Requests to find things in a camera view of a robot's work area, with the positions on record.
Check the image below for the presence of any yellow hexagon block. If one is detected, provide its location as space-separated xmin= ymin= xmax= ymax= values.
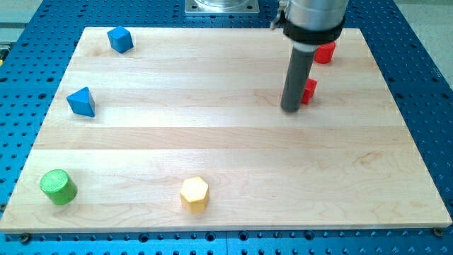
xmin=180 ymin=176 xmax=210 ymax=213

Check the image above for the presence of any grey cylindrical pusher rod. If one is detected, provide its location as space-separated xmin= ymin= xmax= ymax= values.
xmin=280 ymin=48 xmax=314 ymax=113

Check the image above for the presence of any light wooden board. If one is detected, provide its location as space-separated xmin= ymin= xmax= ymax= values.
xmin=1 ymin=27 xmax=452 ymax=233

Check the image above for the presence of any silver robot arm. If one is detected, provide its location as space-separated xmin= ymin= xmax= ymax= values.
xmin=270 ymin=0 xmax=348 ymax=113

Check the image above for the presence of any red cylinder block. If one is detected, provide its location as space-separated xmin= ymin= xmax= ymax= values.
xmin=314 ymin=42 xmax=336 ymax=64

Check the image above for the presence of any blue triangle block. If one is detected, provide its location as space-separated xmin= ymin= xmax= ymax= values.
xmin=67 ymin=87 xmax=96 ymax=118

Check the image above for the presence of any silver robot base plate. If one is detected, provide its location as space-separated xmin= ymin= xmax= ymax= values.
xmin=185 ymin=0 xmax=260 ymax=14

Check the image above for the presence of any green cylinder block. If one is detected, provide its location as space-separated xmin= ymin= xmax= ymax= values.
xmin=40 ymin=169 xmax=78 ymax=205

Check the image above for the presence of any red heart block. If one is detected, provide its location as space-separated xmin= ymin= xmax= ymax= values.
xmin=301 ymin=79 xmax=317 ymax=105

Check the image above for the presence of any blue cube block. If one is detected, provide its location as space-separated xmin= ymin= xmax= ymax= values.
xmin=107 ymin=26 xmax=134 ymax=53

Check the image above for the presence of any blue perforated table plate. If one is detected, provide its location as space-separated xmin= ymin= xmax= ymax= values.
xmin=1 ymin=0 xmax=452 ymax=254

